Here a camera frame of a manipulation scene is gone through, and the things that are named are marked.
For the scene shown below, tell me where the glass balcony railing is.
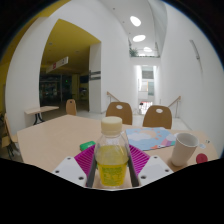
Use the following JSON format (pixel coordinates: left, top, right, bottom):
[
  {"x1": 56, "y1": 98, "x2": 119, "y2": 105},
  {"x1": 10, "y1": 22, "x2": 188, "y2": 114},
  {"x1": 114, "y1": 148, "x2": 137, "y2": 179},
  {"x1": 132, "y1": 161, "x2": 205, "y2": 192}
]
[{"x1": 128, "y1": 39, "x2": 160, "y2": 58}]

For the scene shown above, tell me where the grey strip pillar sign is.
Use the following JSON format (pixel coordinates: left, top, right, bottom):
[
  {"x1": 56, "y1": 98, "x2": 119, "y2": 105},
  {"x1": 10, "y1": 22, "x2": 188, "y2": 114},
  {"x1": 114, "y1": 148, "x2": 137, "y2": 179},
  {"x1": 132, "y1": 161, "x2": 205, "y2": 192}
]
[{"x1": 89, "y1": 70, "x2": 102, "y2": 81}]

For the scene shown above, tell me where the flat round red coaster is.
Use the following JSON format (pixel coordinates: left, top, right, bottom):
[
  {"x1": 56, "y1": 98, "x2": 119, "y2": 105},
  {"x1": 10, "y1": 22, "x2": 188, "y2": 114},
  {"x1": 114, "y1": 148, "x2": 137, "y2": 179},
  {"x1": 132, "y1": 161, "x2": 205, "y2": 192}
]
[{"x1": 195, "y1": 153, "x2": 209, "y2": 165}]

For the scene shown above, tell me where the beige ceramic mug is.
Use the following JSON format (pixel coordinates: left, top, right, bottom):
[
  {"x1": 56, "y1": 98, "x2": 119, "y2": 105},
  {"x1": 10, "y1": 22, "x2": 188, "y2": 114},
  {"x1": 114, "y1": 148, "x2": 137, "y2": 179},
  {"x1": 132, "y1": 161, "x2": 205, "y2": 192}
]
[{"x1": 170, "y1": 132, "x2": 200, "y2": 168}]

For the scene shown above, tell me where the group of oval ceiling lights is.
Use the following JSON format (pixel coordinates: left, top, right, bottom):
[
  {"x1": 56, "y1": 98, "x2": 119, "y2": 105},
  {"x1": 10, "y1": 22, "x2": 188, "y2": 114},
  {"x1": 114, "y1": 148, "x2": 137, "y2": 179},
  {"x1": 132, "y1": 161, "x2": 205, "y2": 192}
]
[{"x1": 129, "y1": 15, "x2": 154, "y2": 54}]

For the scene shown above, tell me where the shop shelf unit with goods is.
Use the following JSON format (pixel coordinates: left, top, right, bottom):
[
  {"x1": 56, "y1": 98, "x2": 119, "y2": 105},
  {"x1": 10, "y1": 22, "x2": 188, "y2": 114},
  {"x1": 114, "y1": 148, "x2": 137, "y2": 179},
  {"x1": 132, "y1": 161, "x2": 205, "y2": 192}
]
[{"x1": 39, "y1": 77, "x2": 63, "y2": 107}]

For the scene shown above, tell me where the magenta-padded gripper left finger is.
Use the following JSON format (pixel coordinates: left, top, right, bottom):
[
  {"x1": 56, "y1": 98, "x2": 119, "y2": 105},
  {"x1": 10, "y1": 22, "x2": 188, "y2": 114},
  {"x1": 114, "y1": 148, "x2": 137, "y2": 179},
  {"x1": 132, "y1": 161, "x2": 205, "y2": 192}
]
[{"x1": 51, "y1": 143, "x2": 101, "y2": 189}]

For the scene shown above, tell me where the yellow drink bottle cream cap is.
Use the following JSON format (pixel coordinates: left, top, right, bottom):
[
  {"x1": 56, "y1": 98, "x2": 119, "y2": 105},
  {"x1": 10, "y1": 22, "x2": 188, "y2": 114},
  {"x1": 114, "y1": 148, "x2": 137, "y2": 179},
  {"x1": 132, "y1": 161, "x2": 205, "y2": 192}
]
[{"x1": 93, "y1": 115, "x2": 131, "y2": 190}]

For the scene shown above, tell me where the red and white hanging sign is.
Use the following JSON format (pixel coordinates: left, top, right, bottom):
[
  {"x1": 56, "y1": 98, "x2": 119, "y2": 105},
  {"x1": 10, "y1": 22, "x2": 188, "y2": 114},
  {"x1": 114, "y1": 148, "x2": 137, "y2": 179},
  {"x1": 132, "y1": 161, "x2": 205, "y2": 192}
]
[{"x1": 45, "y1": 56, "x2": 70, "y2": 74}]

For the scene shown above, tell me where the small green box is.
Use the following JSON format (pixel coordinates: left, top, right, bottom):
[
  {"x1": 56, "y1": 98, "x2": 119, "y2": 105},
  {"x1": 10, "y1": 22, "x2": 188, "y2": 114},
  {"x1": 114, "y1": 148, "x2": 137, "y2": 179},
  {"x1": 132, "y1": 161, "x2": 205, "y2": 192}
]
[{"x1": 79, "y1": 140, "x2": 97, "y2": 152}]

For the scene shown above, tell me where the wooden stair handrail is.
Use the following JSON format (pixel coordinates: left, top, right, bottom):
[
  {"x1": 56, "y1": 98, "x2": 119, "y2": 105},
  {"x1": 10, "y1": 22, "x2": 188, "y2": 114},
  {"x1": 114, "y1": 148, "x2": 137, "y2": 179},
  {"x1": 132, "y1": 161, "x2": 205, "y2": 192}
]
[
  {"x1": 168, "y1": 95, "x2": 183, "y2": 118},
  {"x1": 106, "y1": 91, "x2": 123, "y2": 103}
]

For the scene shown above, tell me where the blue illustrated paper mat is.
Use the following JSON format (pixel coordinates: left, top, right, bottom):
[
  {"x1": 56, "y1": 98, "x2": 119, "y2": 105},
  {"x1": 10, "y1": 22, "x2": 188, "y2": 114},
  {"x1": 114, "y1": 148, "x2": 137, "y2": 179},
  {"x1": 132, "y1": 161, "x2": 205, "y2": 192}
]
[{"x1": 125, "y1": 126, "x2": 177, "y2": 152}]

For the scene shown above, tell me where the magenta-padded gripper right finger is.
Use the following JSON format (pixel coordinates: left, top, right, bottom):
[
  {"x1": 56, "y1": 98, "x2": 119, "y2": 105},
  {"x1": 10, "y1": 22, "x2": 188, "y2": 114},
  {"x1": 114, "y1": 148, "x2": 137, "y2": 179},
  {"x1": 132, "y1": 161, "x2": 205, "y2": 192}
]
[{"x1": 127, "y1": 143, "x2": 174, "y2": 188}]

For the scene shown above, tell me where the wooden chair with oval hole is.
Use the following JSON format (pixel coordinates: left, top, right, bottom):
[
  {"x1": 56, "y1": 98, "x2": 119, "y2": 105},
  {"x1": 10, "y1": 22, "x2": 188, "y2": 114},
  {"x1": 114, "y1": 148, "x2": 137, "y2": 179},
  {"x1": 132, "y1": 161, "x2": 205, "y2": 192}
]
[
  {"x1": 142, "y1": 105, "x2": 173, "y2": 130},
  {"x1": 105, "y1": 101, "x2": 134, "y2": 126},
  {"x1": 65, "y1": 98, "x2": 78, "y2": 117}
]

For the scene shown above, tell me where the light wooden side table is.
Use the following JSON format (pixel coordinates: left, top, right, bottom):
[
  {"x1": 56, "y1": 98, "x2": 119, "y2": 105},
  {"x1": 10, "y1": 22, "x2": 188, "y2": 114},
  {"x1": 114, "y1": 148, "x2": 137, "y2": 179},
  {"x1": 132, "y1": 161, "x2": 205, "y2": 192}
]
[{"x1": 24, "y1": 105, "x2": 60, "y2": 126}]

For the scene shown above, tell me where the wooden chair with metal legs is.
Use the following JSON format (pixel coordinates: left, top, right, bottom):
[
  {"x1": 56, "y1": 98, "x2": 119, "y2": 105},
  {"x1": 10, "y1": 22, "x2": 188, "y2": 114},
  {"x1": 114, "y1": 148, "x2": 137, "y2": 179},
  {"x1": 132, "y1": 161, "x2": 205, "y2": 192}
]
[{"x1": 0, "y1": 113, "x2": 19, "y2": 159}]

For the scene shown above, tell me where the green potted plant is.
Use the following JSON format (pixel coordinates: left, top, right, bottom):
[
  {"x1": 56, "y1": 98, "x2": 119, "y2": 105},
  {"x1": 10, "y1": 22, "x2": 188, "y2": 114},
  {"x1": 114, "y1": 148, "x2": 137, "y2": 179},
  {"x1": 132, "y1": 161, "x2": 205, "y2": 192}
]
[{"x1": 129, "y1": 47, "x2": 139, "y2": 58}]

